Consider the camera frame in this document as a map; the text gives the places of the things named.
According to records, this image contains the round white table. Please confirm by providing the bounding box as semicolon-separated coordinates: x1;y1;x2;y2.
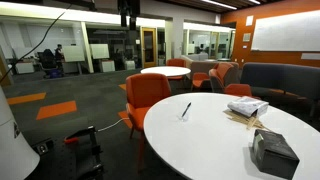
140;65;192;90

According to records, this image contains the dark grey sofa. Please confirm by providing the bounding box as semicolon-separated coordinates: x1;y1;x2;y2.
239;62;320;118

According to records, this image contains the dark pen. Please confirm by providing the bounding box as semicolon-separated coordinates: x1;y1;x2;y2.
181;101;193;118

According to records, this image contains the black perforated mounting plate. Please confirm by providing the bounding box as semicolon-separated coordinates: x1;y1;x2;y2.
29;133;105;180

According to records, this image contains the black hanging cable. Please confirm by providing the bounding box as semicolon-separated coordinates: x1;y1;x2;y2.
0;3;73;84

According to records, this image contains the white standing board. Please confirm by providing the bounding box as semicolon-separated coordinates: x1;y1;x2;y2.
62;44;86;64
89;43;111;61

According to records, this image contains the black office chair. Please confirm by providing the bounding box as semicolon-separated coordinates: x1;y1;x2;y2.
37;48;63;80

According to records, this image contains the white wall notice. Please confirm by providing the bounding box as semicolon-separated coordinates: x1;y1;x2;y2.
245;15;255;27

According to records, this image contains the wooden framed glass door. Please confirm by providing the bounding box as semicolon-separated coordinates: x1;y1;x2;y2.
140;26;158;69

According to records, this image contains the ceiling strip light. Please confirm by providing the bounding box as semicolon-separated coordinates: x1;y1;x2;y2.
199;0;238;11

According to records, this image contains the clear plastic cup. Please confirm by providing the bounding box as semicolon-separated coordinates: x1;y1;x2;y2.
178;111;191;123

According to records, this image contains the black power outlet box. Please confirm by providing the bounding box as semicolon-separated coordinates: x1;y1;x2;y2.
31;138;55;156

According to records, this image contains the black cardboard box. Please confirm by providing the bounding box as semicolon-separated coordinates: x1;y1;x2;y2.
251;129;300;180

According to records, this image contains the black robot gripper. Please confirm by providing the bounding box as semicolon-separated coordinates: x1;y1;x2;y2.
117;0;141;32

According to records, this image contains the large wall whiteboard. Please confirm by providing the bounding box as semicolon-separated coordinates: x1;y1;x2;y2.
250;9;320;53

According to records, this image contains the white floor cable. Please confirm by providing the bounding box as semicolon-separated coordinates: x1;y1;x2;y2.
96;117;131;133

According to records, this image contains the beige sofa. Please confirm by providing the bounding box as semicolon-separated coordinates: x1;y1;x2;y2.
180;53;210;70

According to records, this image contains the white low cabinet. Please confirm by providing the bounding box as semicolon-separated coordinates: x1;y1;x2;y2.
99;59;116;74
14;61;36;75

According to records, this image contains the bundle of wooden sticks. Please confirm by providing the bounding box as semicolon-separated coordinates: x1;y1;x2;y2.
223;109;271;132

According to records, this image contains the orange and brown armchair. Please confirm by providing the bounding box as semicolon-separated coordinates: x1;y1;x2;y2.
208;62;236;94

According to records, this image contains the person in dark clothes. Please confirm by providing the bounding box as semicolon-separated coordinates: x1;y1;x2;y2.
54;43;65;73

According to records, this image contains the black clamp with orange handle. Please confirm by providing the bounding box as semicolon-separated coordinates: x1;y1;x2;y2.
63;125;105;180

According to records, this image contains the orange chair with wooden legs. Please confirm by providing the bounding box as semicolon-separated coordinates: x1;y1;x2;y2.
125;73;173;172

